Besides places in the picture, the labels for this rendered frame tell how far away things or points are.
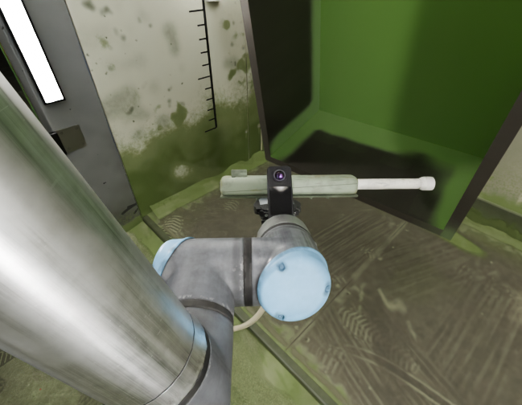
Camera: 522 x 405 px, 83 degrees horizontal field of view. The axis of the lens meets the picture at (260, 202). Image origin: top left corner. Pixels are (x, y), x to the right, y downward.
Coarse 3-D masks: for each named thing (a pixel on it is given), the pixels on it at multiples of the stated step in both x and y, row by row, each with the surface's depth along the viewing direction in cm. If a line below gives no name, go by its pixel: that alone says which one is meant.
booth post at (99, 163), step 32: (32, 0) 82; (0, 32) 85; (64, 32) 90; (64, 64) 94; (32, 96) 97; (96, 96) 104; (96, 128) 109; (96, 160) 114; (96, 192) 121; (128, 192) 131; (128, 224) 139
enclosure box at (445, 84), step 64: (256, 0) 72; (320, 0) 91; (384, 0) 80; (448, 0) 72; (512, 0) 65; (256, 64) 78; (320, 64) 106; (384, 64) 91; (448, 64) 81; (512, 64) 72; (320, 128) 112; (384, 128) 106; (448, 128) 92; (512, 128) 50; (384, 192) 87; (448, 192) 84
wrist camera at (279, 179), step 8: (272, 168) 55; (280, 168) 55; (288, 168) 55; (272, 176) 55; (280, 176) 54; (288, 176) 55; (272, 184) 54; (280, 184) 54; (288, 184) 54; (272, 192) 54; (280, 192) 54; (288, 192) 54; (272, 200) 54; (280, 200) 54; (288, 200) 54; (272, 208) 53; (280, 208) 53; (288, 208) 53; (272, 216) 53
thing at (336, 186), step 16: (224, 176) 68; (240, 176) 67; (256, 176) 68; (304, 176) 67; (320, 176) 67; (336, 176) 67; (352, 176) 67; (224, 192) 66; (240, 192) 66; (256, 192) 66; (304, 192) 66; (320, 192) 66; (336, 192) 66; (352, 192) 66
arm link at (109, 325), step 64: (0, 128) 11; (0, 192) 11; (64, 192) 14; (0, 256) 12; (64, 256) 14; (128, 256) 17; (0, 320) 13; (64, 320) 14; (128, 320) 17; (192, 320) 25; (128, 384) 19; (192, 384) 23
